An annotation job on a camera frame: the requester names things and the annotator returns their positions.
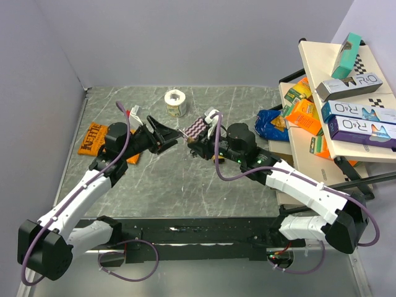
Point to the purple R&O box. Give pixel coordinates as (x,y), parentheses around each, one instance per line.
(363,132)

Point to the small brass padlock with keys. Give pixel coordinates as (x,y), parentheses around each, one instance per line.
(188,139)

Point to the blue R&O box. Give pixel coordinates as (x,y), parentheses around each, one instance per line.
(357,111)

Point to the teal box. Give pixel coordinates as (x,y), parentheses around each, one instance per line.
(346,56)

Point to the pink black zigzag sponge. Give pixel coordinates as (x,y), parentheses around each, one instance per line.
(195,128)

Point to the white tape roll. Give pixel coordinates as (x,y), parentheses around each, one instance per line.
(175,101)

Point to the orange potato chips bag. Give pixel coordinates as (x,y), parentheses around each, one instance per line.
(93,140)

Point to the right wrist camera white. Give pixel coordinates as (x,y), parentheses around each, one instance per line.
(211,119)

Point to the beige upper shelf board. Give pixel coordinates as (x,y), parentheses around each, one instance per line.
(318,61)

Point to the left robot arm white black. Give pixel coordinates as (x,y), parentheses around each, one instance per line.
(49,245)

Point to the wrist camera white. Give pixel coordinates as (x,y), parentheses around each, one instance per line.
(211,119)
(134,118)

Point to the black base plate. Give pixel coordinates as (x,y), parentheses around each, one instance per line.
(202,238)

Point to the blue chips bag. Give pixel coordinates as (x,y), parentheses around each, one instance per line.
(270,125)

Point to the black shelf frame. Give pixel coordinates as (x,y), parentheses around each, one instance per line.
(362,186)

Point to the green orange box lower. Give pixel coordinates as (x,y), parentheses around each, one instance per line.
(318,147)

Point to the yellow padlock black shackle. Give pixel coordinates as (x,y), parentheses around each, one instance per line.
(220,159)

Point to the beige lower shelf board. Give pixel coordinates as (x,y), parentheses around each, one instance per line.
(320,169)

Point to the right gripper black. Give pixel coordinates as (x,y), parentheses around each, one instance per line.
(202,146)

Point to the orange snack box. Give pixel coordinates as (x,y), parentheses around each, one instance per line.
(304,115)

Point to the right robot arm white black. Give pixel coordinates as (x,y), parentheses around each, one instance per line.
(339,220)

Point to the silver R&O box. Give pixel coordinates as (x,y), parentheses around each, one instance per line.
(336,89)

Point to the beige shelf board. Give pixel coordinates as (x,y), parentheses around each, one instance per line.
(320,169)
(318,61)

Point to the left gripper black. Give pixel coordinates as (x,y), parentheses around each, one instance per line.
(166,132)

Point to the yellow green box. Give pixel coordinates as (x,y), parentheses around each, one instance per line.
(299,91)

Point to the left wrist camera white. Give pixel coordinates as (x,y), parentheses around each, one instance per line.
(134,118)

